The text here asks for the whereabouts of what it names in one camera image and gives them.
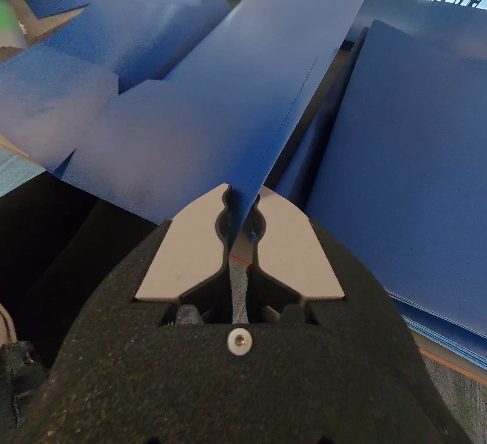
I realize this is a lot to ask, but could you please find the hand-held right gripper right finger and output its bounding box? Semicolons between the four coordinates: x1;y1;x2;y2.
247;186;345;324

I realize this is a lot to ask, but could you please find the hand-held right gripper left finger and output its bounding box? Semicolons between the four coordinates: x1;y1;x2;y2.
135;183;233;324

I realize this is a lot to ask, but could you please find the green tape roll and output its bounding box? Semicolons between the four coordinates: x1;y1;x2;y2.
0;0;24;48

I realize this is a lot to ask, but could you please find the stack of blue cardboard sheets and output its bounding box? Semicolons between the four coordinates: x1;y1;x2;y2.
274;20;487;369

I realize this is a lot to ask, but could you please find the blue cardboard sheet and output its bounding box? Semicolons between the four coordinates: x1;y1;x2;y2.
11;0;231;92
344;0;487;61

